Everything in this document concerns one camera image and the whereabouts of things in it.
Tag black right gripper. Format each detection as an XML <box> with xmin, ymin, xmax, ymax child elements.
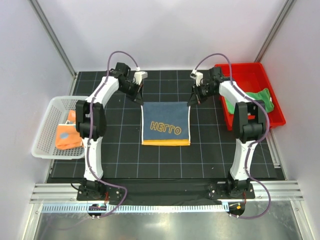
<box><xmin>188</xmin><ymin>82</ymin><xmax>217</xmax><ymax>107</ymax></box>

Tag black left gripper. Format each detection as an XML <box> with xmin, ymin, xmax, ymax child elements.
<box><xmin>118</xmin><ymin>81</ymin><xmax>144</xmax><ymax>106</ymax></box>

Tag yellow patterned towel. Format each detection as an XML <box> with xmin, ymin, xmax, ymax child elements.
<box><xmin>141</xmin><ymin>101</ymin><xmax>191</xmax><ymax>147</ymax></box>

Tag green microfiber towel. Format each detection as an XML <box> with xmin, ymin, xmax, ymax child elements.
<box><xmin>223</xmin><ymin>87</ymin><xmax>275</xmax><ymax>116</ymax></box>

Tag orange towel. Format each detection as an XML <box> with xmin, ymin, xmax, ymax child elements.
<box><xmin>55</xmin><ymin>110</ymin><xmax>83</xmax><ymax>150</ymax></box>

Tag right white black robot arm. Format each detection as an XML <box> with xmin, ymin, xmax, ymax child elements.
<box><xmin>188</xmin><ymin>67</ymin><xmax>270</xmax><ymax>198</ymax></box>

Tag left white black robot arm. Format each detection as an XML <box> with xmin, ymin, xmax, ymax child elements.
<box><xmin>75</xmin><ymin>62</ymin><xmax>148</xmax><ymax>201</ymax></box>

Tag red plastic bin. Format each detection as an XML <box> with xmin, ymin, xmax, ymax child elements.
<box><xmin>214</xmin><ymin>63</ymin><xmax>286</xmax><ymax>131</ymax></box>

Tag white perforated plastic basket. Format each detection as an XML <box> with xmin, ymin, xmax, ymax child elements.
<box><xmin>31</xmin><ymin>95</ymin><xmax>87</xmax><ymax>160</ymax></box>

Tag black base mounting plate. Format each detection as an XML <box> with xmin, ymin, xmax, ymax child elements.
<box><xmin>80</xmin><ymin>178</ymin><xmax>255</xmax><ymax>206</ymax></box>

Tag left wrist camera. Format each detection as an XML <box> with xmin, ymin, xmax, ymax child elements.
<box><xmin>133</xmin><ymin>71</ymin><xmax>148</xmax><ymax>86</ymax></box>

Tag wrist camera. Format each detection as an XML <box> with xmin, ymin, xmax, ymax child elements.
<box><xmin>133</xmin><ymin>71</ymin><xmax>148</xmax><ymax>86</ymax></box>
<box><xmin>190</xmin><ymin>69</ymin><xmax>203</xmax><ymax>87</ymax></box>

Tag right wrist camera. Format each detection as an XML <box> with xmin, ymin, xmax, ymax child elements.
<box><xmin>190</xmin><ymin>69</ymin><xmax>203</xmax><ymax>87</ymax></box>

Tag aluminium frame rail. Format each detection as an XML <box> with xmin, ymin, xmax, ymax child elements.
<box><xmin>29</xmin><ymin>181</ymin><xmax>304</xmax><ymax>215</ymax></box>

